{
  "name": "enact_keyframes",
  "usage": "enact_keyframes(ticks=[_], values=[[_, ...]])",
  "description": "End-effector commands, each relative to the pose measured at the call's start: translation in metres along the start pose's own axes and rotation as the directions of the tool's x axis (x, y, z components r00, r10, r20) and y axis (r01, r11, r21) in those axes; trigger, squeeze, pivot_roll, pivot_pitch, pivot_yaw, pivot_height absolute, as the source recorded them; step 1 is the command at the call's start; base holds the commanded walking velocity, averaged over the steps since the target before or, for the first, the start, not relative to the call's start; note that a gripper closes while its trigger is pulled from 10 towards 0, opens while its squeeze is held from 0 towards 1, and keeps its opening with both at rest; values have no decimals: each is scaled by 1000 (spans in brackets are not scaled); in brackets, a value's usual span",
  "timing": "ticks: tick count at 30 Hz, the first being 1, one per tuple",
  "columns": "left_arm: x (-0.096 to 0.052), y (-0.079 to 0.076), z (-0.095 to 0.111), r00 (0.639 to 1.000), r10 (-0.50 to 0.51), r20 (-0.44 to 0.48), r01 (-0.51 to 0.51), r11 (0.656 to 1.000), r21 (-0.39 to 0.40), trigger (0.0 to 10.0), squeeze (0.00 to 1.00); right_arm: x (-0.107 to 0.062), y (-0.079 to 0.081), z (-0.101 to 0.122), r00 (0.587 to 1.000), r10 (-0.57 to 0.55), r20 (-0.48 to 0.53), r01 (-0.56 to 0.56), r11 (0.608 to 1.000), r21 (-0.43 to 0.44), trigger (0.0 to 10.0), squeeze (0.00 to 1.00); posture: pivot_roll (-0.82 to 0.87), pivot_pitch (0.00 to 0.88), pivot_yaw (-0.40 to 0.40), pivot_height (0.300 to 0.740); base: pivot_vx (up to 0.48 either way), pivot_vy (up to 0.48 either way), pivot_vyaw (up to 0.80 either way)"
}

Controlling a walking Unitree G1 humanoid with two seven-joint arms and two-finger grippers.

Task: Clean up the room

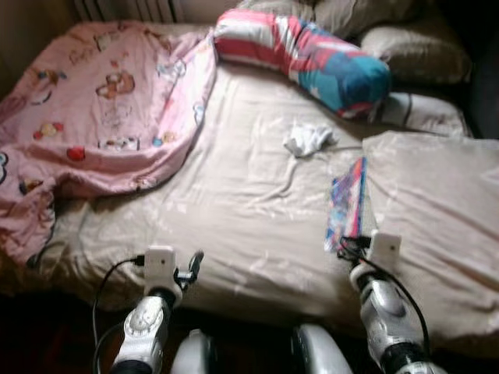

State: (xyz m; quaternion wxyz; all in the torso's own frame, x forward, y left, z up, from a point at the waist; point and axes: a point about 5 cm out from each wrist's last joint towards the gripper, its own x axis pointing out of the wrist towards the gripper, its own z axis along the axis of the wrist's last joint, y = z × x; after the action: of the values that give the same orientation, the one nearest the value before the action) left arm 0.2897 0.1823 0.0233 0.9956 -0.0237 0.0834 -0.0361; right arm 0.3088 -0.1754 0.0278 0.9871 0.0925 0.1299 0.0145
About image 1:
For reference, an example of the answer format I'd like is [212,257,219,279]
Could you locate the colourful children's book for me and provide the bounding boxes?
[324,156,369,254]

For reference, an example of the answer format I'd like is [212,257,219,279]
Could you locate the pink white blue striped pillow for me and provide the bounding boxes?
[213,8,393,119]

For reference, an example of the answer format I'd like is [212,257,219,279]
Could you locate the grey pleated curtain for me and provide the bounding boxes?
[74,0,184,23]

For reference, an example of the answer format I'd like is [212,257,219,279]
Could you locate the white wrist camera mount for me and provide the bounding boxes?
[368,230,403,273]
[144,245,176,291]

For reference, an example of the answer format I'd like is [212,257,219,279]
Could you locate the bed with beige sheet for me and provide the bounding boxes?
[0,19,499,359]

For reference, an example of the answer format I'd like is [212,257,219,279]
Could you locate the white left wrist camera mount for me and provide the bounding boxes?
[144,245,176,291]

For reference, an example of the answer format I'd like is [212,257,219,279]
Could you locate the beige folded duvet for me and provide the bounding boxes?
[361,131,499,344]

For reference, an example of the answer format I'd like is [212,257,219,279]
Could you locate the pink cartoon print blanket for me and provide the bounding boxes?
[0,19,219,266]

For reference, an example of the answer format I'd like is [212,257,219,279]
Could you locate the silver robot leg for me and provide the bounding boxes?
[292,323,353,374]
[170,329,215,374]

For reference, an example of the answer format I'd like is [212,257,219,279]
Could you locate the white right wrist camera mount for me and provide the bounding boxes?
[368,230,403,273]

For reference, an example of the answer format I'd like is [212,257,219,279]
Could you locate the silver left robot leg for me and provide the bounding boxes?
[170,329,215,374]

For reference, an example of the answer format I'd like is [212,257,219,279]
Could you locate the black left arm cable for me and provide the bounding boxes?
[92,256,147,374]

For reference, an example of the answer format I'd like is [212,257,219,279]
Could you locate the white crumpled cloth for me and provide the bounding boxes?
[283,121,336,158]

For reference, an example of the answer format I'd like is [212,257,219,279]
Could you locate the silver right robot leg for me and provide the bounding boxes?
[292,323,353,374]

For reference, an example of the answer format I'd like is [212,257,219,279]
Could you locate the white pillow with dark stripe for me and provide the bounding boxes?
[373,91,471,139]

